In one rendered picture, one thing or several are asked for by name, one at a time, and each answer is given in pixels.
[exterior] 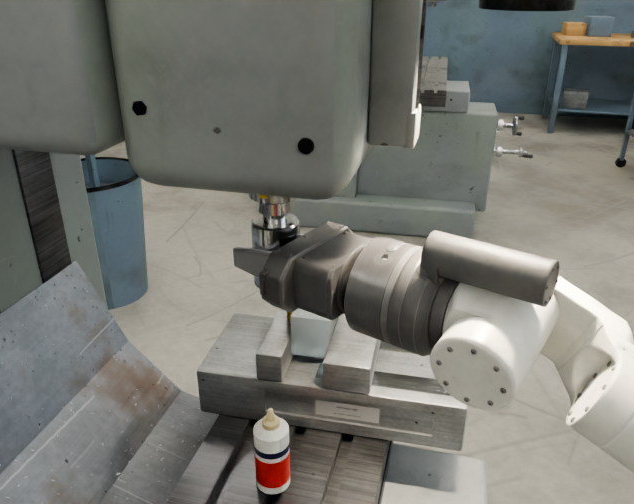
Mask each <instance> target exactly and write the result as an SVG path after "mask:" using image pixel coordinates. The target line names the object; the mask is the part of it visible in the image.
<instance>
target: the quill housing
mask: <svg viewBox="0 0 634 504"><path fill-rule="evenodd" d="M105 6H106V13H107V20H108V26H109V33H110V40H111V47H112V54H113V61H114V68H115V75H116V82H117V89H118V96H119V103H120V109H121V116H122V123H123V130H124V137H125V144H126V151H127V156H128V160H129V163H130V166H131V167H132V169H133V170H134V172H135V173H136V174H137V175H138V176H139V177H140V178H142V179H143V180H145V181H147V182H150V183H153V184H157V185H161V186H171V187H182V188H193V189H203V190H214V191H225V192H236V193H247V194H258V195H268V196H279V197H290V198H301V199H312V200H321V199H328V198H331V197H333V196H335V195H337V194H339V193H340V192H341V191H342V190H343V189H345V188H346V187H347V186H348V184H349V182H350V181H351V179H352V178H353V176H354V175H355V173H356V171H357V170H358V168H359V167H360V165H361V164H362V162H363V161H364V159H365V157H366V156H367V154H368V153H369V151H370V150H371V148H372V146H373V145H370V144H369V143H368V140H367V139H368V113H369V86H370V60H371V34H372V7H373V0H105Z"/></svg>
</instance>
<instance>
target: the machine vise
mask: <svg viewBox="0 0 634 504"><path fill-rule="evenodd" d="M430 355H431V354H429V355H427V356H420V355H417V354H415V353H412V352H409V351H407V350H404V349H401V348H399V347H396V346H393V345H391V344H388V343H385V342H383V341H381V342H380V347H379V352H378V356H377V361H376V366H375V370H374V375H373V380H372V384H371V389H370V393H369V394H364V393H357V392H350V391H343V390H336V389H329V388H324V387H323V361H324V358H316V357H309V356H301V355H294V354H291V321H289V320H288V319H287V311H286V310H283V309H279V311H278V313H277V315H276V317H275V318H271V317H262V316H254V315H246V314H237V313H235V314H233V316H232V317H231V319H230V320H229V322H228V324H227V325H226V327H225V328H224V330H223V331H222V333H221V334H220V336H219V337H218V339H217V340H216V342H215V343H214V345H213V346H212V348H211V349H210V351H209V353H208V354H207V356H206V357H205V359H204V360H203V362H202V363H201V365H200V366H199V368H198V369H197V381H198V390H199V399H200V408H201V411H203V412H210V413H216V414H223V415H229V416H236V417H242V418H249V419H255V420H260V419H262V418H263V417H264V416H266V415H267V411H268V409H269V408H272V409H273V412H274V414H275V415H276V416H278V417H279V418H282V419H284V420H285V421H286V422H287V423H288V425H294V426H300V427H307V428H313V429H319V430H326V431H332V432H339V433H345V434H352V435H358V436H365V437H371V438H377V439H384V440H390V441H397V442H403V443H410V444H416V445H423V446H429V447H436V448H442V449H448V450H455V451H461V449H462V445H463V438H464V431H465V424H466V417H467V410H468V409H467V405H465V404H463V403H461V402H460V401H458V400H456V399H455V398H454V397H452V396H451V395H450V394H449V393H448V392H447V391H446V390H445V389H444V388H443V387H442V386H441V385H440V383H439V382H438V380H437V379H436V377H435V375H434V373H433V371H432V367H431V362H430Z"/></svg>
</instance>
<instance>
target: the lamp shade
mask: <svg viewBox="0 0 634 504"><path fill-rule="evenodd" d="M575 5H576V0H479V7H478V8H481V9H489V10H505V11H569V10H575Z"/></svg>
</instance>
